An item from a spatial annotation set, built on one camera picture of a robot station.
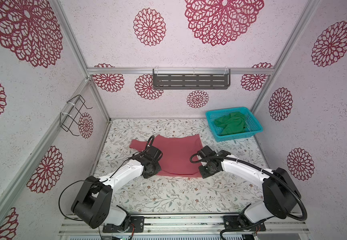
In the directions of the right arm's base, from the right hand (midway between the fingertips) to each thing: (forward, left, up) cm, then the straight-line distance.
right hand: (203, 171), depth 87 cm
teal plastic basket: (+37, -39, -1) cm, 53 cm away
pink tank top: (+16, +16, -6) cm, 24 cm away
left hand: (-2, +28, -1) cm, 28 cm away
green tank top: (+40, -27, -1) cm, 49 cm away
